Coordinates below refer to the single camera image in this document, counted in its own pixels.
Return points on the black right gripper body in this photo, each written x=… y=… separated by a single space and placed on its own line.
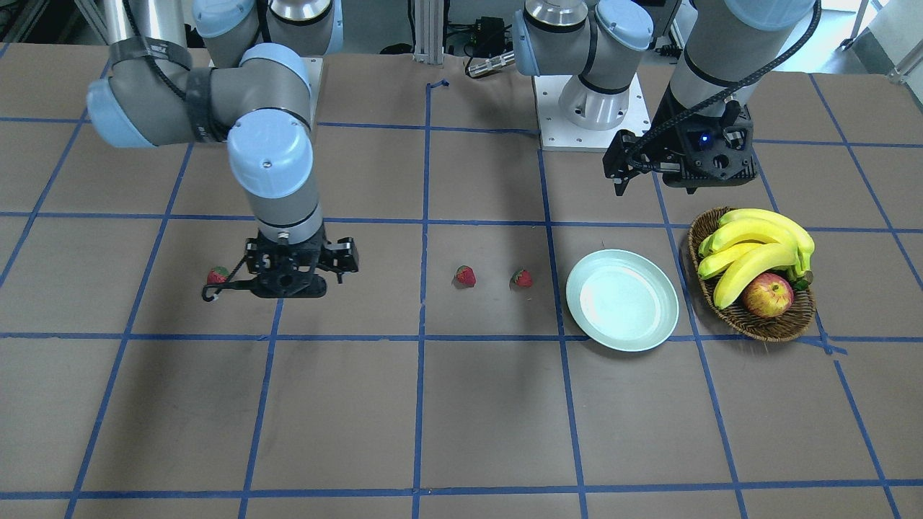
x=345 y=255

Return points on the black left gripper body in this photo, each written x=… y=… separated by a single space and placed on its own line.
x=657 y=148

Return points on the strawberry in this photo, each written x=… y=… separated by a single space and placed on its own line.
x=465 y=276
x=217 y=275
x=522 y=278

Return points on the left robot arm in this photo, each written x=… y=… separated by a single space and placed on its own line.
x=732 y=46

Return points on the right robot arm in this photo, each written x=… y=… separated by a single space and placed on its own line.
x=255 y=98

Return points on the light green plate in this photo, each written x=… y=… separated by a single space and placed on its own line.
x=622 y=300

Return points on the yellow banana bunch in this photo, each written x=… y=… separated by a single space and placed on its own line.
x=749 y=242

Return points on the red yellow apple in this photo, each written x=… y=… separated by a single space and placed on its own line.
x=768 y=295

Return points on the brown wicker basket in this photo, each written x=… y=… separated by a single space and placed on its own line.
x=789 y=326

